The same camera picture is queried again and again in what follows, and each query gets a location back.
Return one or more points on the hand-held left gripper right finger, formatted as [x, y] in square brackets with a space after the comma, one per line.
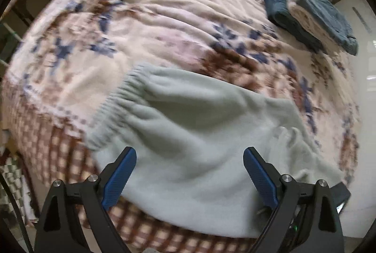
[260, 176]

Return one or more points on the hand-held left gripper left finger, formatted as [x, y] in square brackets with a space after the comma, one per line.
[119, 179]

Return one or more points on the light green fleece pants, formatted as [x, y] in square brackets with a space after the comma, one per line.
[191, 153]

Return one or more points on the folded cream pants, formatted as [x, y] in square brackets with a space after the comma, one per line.
[302, 19]

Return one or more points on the folded dark pants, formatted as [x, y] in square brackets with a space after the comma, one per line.
[279, 9]

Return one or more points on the green checkered cloth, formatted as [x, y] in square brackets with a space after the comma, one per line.
[14, 182]

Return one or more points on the white bed headboard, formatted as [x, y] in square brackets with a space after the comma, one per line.
[364, 65]

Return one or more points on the floral blanket with plaid border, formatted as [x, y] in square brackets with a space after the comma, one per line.
[117, 21]

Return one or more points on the folded blue jeans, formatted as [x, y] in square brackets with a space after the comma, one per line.
[323, 15]

